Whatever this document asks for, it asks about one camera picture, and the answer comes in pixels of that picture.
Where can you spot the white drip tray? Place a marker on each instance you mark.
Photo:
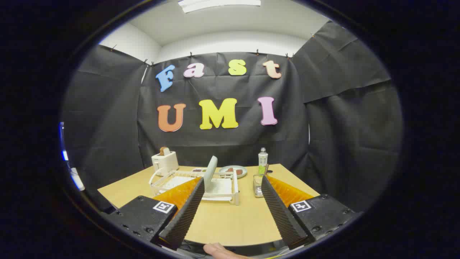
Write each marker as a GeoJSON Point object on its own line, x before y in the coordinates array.
{"type": "Point", "coordinates": [220, 187]}

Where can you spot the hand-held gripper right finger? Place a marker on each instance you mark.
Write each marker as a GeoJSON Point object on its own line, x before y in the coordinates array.
{"type": "Point", "coordinates": [282, 212]}

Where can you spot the green drink bottle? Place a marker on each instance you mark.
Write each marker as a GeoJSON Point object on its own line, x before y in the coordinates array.
{"type": "Point", "coordinates": [263, 160]}

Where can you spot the white paper sheet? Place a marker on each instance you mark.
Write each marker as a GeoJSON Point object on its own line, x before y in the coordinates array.
{"type": "Point", "coordinates": [77, 180]}

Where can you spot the pale green meat plate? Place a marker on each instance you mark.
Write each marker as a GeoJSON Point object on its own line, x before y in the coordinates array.
{"type": "Point", "coordinates": [233, 174]}

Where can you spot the bread slice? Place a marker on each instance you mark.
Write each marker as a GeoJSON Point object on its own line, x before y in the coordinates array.
{"type": "Point", "coordinates": [164, 151]}

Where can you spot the white divided seasoning tray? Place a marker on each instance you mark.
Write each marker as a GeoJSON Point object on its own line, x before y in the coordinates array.
{"type": "Point", "coordinates": [198, 169]}

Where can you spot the white toaster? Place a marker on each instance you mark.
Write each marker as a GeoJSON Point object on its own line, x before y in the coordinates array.
{"type": "Point", "coordinates": [164, 163]}

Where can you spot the black backdrop cloth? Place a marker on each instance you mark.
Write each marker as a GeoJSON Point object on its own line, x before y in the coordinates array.
{"type": "Point", "coordinates": [222, 140]}

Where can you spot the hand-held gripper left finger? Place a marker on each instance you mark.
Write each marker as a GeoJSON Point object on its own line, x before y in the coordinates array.
{"type": "Point", "coordinates": [185, 212]}

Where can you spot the ceiling light panel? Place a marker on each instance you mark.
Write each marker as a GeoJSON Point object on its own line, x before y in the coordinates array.
{"type": "Point", "coordinates": [219, 4]}

